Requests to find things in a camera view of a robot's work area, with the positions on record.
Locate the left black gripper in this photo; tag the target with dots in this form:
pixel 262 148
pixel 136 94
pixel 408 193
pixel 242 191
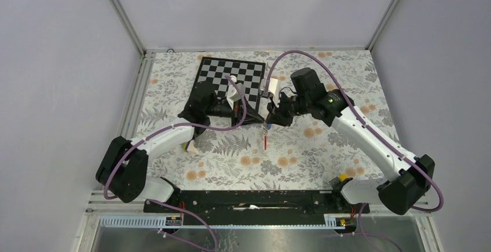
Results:
pixel 237 115

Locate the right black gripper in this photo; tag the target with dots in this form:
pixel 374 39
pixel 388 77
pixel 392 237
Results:
pixel 277 115

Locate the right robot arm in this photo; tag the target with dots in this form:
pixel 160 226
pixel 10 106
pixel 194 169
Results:
pixel 406 177

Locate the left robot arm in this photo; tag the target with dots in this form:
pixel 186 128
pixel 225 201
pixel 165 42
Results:
pixel 123 170

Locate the toy brick stack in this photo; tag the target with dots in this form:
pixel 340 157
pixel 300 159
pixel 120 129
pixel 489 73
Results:
pixel 189 147

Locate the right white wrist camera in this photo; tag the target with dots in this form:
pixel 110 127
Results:
pixel 270 89

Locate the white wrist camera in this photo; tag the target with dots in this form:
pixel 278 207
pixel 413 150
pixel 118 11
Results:
pixel 270 89
pixel 233 96

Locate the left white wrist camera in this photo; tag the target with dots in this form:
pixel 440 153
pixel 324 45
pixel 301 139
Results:
pixel 233 96

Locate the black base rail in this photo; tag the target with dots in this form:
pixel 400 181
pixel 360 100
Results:
pixel 234 203

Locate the grey perforated cable tray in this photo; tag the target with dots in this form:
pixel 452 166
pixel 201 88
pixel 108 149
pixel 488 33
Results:
pixel 248 221

